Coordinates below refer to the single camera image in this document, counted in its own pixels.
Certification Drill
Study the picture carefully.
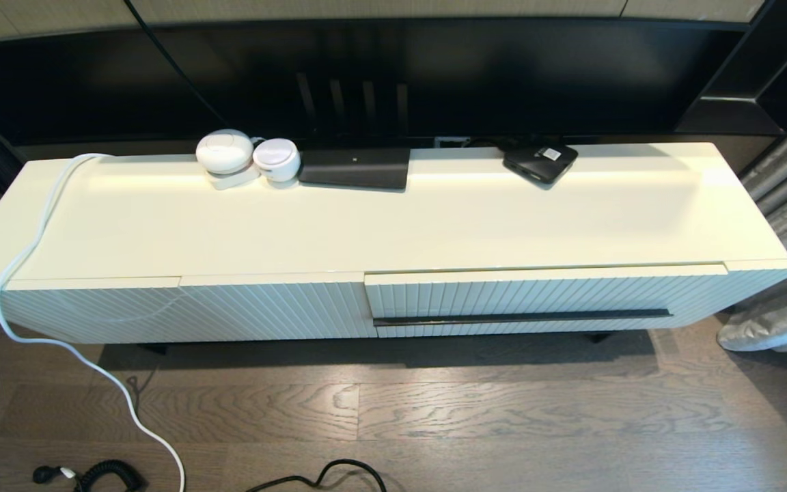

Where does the black set-top box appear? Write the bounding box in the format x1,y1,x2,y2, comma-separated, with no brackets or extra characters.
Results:
503,142,579,185

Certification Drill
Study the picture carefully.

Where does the large white round device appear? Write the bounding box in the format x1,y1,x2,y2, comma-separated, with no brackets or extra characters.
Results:
195,129,255,174

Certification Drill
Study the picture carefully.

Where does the black wall shelf unit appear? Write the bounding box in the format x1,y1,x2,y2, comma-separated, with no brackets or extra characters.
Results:
677,0,787,135

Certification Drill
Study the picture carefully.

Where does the small white round device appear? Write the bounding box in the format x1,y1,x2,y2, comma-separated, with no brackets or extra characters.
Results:
253,138,301,182

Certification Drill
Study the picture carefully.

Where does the black television cable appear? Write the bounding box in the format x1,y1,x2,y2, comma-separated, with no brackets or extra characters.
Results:
124,0,230,127

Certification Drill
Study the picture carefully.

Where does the black floor power cable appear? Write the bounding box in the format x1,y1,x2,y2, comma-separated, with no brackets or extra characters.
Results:
243,459,387,492

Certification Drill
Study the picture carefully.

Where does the white fluted drawer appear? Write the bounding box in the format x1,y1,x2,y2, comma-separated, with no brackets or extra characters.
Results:
364,263,729,339

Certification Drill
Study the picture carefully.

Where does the black coiled cable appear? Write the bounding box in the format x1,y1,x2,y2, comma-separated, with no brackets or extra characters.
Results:
33,459,148,492

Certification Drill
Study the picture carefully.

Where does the black television screen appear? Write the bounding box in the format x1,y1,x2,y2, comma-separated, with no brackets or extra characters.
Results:
0,17,753,144

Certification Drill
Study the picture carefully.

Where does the black router with antennas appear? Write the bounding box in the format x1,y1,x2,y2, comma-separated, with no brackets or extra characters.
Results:
297,68,412,191

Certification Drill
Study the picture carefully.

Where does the white tv cabinet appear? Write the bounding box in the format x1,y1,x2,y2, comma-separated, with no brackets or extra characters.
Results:
0,141,787,344

